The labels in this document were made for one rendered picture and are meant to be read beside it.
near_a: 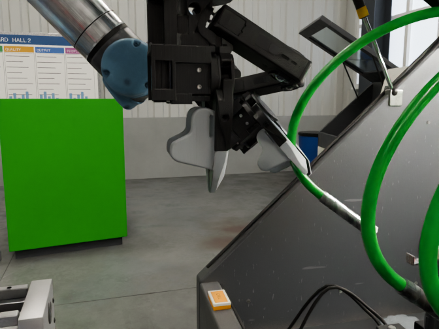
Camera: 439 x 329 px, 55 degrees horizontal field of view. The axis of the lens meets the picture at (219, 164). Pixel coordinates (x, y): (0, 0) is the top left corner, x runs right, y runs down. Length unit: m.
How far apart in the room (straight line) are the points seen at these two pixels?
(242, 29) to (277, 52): 0.04
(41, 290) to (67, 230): 3.04
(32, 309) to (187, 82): 0.43
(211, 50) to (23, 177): 3.32
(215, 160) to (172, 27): 0.14
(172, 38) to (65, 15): 0.21
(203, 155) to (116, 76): 0.19
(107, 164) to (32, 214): 0.72
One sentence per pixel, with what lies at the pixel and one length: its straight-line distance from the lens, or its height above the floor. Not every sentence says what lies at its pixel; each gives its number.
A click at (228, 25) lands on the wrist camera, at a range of 0.43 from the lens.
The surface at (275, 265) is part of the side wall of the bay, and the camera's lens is 0.87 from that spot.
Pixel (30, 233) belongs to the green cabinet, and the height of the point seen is 0.22.
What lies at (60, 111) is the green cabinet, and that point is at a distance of 3.64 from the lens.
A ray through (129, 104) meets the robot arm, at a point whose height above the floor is 1.29.
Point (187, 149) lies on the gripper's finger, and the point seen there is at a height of 1.25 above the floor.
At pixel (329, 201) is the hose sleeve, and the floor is 1.15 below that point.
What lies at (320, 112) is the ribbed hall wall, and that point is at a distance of 7.96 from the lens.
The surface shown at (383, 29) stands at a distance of 0.64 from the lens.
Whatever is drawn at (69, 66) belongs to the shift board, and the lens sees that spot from 6.85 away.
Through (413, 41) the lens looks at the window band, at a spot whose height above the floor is 2.10.
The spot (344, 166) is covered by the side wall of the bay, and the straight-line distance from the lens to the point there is 0.87.
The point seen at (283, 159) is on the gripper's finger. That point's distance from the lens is 0.62.
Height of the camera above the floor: 1.30
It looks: 9 degrees down
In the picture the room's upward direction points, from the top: straight up
